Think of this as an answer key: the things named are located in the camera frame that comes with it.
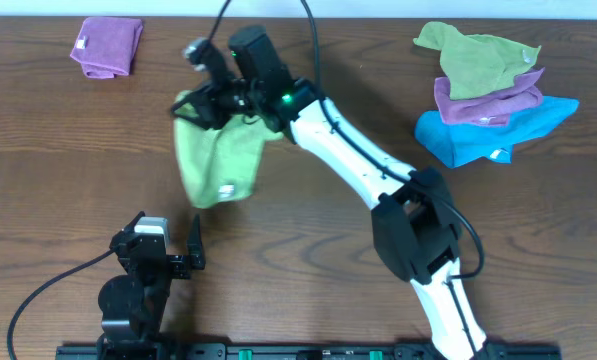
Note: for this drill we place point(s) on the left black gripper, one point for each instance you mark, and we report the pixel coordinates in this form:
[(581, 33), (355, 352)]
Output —
[(165, 263)]

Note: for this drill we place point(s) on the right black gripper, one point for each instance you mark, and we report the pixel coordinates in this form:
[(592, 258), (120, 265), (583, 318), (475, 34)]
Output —
[(200, 102)]

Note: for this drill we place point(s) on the light green cloth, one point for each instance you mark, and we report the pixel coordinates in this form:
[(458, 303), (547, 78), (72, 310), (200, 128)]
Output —
[(219, 165)]

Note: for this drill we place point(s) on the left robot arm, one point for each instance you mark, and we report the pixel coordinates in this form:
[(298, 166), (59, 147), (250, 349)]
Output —
[(133, 304)]

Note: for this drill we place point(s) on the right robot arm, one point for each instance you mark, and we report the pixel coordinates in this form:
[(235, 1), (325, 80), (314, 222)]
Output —
[(416, 227)]

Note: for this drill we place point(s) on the folded purple cloth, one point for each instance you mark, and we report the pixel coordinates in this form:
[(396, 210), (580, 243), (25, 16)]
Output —
[(105, 46)]

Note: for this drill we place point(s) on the blue cloth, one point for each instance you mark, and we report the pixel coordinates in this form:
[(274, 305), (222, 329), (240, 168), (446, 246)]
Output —
[(458, 145)]

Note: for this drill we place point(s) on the olive green cloth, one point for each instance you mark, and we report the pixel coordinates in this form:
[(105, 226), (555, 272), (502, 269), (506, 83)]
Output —
[(478, 64)]

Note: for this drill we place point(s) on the crumpled purple cloth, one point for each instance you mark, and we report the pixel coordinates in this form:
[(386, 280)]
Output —
[(491, 110)]

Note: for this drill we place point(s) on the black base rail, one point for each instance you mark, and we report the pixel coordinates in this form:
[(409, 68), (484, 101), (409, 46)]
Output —
[(218, 351)]

